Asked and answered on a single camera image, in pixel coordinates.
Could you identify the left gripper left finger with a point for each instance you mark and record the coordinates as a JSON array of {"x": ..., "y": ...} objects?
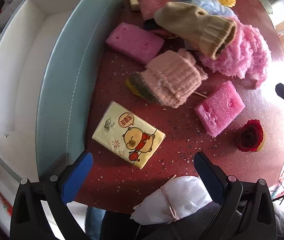
[{"x": 28, "y": 219}]

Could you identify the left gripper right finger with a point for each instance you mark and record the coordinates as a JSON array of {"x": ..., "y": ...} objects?
[{"x": 245, "y": 209}]

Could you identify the pink fluffy duster cloth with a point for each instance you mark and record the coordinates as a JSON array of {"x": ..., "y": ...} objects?
[{"x": 247, "y": 56}]

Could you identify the white plastic bag bundle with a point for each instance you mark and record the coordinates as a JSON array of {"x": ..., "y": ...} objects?
[{"x": 180, "y": 197}]

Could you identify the pink sponge block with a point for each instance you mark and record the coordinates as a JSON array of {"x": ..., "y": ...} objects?
[
  {"x": 218, "y": 110},
  {"x": 135, "y": 42}
]

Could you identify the thin wooden stick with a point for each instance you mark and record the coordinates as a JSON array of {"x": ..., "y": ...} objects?
[{"x": 199, "y": 94}]

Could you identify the beige knit sock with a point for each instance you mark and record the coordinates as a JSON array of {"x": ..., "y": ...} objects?
[{"x": 209, "y": 34}]

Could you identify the light blue fluffy cloth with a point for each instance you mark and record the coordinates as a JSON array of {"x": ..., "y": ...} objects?
[{"x": 213, "y": 7}]

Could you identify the pink knit sock bundle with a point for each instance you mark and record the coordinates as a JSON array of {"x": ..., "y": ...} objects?
[{"x": 168, "y": 79}]

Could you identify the yellow cartoon tissue pack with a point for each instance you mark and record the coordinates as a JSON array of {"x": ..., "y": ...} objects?
[{"x": 127, "y": 135}]

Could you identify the pink red knit sock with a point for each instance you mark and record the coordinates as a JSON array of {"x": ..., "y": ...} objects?
[{"x": 148, "y": 9}]

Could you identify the red fabric rose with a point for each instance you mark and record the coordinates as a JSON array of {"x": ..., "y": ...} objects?
[{"x": 251, "y": 137}]

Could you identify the teal white storage box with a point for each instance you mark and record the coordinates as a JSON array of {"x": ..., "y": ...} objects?
[{"x": 50, "y": 52}]

